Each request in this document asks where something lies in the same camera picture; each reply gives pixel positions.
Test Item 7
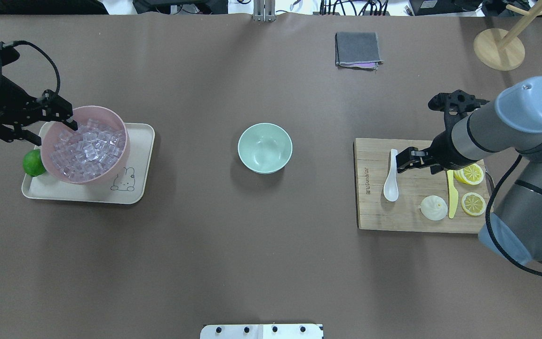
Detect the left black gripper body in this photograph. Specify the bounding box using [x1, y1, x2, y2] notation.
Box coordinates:
[0, 42, 72, 129]

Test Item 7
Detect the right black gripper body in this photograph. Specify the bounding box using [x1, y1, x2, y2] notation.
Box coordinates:
[412, 90, 489, 174]

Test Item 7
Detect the white ceramic spoon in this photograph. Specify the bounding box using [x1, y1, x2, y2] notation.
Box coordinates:
[383, 149, 399, 202]

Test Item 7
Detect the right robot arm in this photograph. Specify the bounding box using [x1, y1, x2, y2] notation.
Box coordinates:
[396, 76, 542, 277]

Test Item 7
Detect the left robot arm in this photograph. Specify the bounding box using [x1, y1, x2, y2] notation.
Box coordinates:
[0, 40, 78, 146]

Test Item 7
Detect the pile of clear ice cubes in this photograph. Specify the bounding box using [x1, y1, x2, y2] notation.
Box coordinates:
[48, 118, 128, 183]

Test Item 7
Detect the pink bowl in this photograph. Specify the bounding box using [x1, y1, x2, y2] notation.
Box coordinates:
[39, 105, 131, 185]

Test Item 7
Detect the mint green bowl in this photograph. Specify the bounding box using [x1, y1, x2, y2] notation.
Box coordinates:
[237, 122, 293, 175]

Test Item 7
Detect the green lime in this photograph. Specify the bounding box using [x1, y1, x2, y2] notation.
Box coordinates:
[22, 149, 47, 178]

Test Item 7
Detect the bamboo cutting board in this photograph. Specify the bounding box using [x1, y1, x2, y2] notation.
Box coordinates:
[353, 138, 485, 234]

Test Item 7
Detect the white steamed bun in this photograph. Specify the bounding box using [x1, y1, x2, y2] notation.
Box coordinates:
[419, 195, 449, 221]

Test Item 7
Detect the yellow plastic knife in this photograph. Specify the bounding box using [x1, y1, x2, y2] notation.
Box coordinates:
[446, 170, 459, 219]

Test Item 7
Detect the wooden mug tree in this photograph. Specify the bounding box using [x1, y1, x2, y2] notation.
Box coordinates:
[473, 0, 542, 71]

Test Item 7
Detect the lower lemon slice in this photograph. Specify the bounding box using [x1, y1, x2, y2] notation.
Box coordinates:
[461, 192, 487, 217]

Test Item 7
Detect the cream rabbit tray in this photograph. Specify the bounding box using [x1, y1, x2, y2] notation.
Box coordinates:
[21, 123, 155, 205]

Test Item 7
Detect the grey folded cloth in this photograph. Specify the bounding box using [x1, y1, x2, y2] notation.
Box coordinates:
[334, 32, 384, 70]

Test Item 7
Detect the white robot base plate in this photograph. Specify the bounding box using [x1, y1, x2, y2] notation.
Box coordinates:
[199, 323, 325, 339]

